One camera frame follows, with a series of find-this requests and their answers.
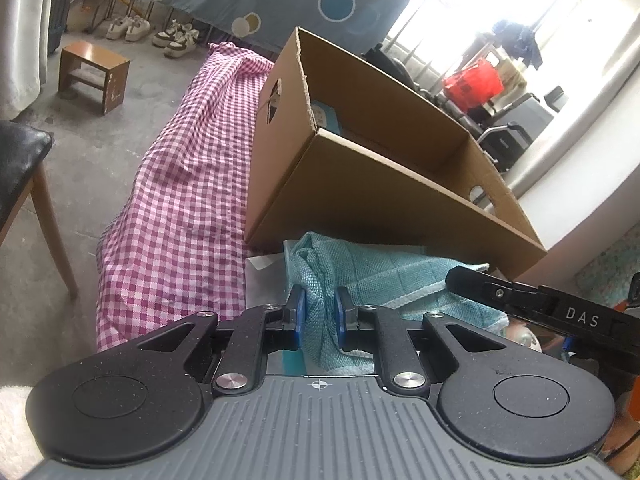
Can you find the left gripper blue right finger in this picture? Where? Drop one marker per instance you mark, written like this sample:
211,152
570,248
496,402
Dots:
346,320

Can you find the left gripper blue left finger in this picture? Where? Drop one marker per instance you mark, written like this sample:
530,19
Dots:
294,318

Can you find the teal knitted towel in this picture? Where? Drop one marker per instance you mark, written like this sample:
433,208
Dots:
402,278

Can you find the pink checkered tablecloth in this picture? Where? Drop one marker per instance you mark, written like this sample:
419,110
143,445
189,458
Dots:
177,247

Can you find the brown cardboard box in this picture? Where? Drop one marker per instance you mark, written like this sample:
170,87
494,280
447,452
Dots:
402,172

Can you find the black wheelchair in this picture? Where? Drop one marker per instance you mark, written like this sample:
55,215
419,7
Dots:
506,135

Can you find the red plastic bag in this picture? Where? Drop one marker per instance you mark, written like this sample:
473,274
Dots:
473,86

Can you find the white sneaker pair right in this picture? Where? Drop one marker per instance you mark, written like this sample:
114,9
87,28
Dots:
176,40

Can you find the white sneaker pair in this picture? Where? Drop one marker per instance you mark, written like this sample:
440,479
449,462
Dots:
130,28
176,40

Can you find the black cushioned wooden chair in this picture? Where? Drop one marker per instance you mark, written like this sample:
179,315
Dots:
23,151

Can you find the white sneaker pair left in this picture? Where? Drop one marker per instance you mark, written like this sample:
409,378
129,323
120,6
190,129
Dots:
130,28

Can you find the small wooden stool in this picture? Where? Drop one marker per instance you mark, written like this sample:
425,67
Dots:
82,62

